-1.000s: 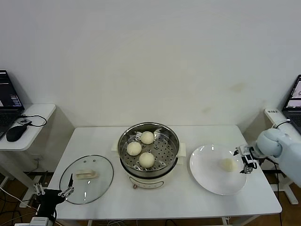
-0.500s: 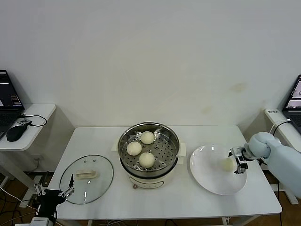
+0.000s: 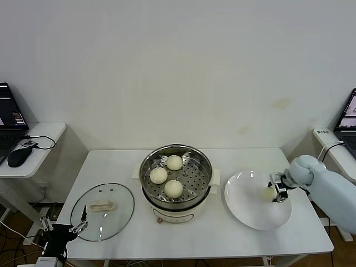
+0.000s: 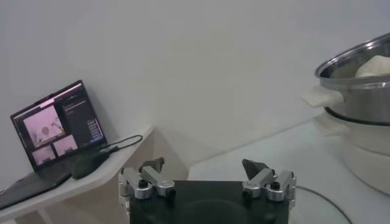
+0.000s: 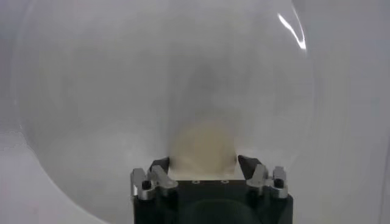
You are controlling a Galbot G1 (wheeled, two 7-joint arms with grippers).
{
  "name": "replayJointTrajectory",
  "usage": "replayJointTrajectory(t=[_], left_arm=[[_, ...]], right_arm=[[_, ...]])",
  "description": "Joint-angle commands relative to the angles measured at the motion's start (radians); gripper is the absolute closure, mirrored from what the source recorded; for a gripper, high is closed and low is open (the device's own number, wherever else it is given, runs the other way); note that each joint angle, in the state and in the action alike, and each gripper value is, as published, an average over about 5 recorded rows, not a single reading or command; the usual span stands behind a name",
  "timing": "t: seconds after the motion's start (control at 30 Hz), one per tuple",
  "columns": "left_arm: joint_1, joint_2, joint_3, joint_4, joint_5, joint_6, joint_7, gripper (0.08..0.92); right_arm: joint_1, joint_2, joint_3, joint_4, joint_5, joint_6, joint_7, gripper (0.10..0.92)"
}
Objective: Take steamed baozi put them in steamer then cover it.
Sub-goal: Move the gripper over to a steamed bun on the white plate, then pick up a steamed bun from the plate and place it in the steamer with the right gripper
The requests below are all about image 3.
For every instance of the black laptop with dark screen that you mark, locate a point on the black laptop with dark screen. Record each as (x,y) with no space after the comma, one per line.
(11,116)

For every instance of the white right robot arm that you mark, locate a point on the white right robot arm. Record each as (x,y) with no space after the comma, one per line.
(328,189)

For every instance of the white round plate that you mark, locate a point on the white round plate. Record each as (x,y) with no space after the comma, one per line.
(244,200)

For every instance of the small white printed label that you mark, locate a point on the small white printed label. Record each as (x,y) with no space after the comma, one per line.
(322,131)

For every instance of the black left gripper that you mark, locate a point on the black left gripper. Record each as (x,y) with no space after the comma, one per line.
(58,237)

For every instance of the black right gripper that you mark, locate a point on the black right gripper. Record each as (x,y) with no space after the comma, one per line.
(281,189)

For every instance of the stainless steel steamer basket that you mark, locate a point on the stainless steel steamer basket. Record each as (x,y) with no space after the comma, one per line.
(194,180)

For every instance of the white side table with label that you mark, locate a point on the white side table with label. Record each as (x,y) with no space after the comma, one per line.
(320,137)

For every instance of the black computer mouse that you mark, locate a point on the black computer mouse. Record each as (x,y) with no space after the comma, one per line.
(18,158)

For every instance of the black laptop with light screen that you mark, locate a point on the black laptop with light screen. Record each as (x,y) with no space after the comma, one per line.
(347,116)

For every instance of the cream electric cooker base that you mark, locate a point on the cream electric cooker base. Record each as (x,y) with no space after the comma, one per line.
(172,215)

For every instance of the white side table with mouse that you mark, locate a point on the white side table with mouse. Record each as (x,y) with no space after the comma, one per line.
(47,133)

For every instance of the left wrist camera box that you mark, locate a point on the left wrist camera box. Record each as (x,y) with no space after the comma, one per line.
(50,262)

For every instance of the white steamed baozi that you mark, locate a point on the white steamed baozi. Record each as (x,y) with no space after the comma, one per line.
(158,175)
(174,162)
(268,193)
(173,189)

